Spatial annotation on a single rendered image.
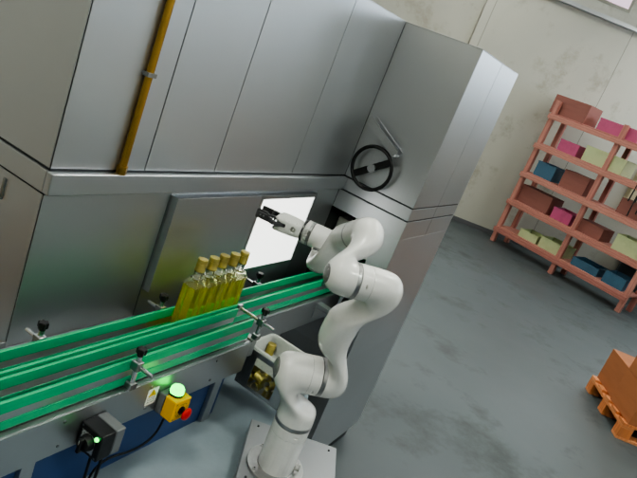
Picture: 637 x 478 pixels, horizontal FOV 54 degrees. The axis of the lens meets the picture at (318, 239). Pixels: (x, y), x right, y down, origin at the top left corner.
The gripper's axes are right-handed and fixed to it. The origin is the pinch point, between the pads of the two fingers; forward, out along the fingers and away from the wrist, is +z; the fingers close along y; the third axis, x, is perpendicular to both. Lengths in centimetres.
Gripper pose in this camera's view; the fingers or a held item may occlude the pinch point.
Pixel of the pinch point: (263, 212)
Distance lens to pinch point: 217.8
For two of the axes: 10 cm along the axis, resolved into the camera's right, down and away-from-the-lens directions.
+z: -9.0, -4.1, 1.5
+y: 2.5, -2.0, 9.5
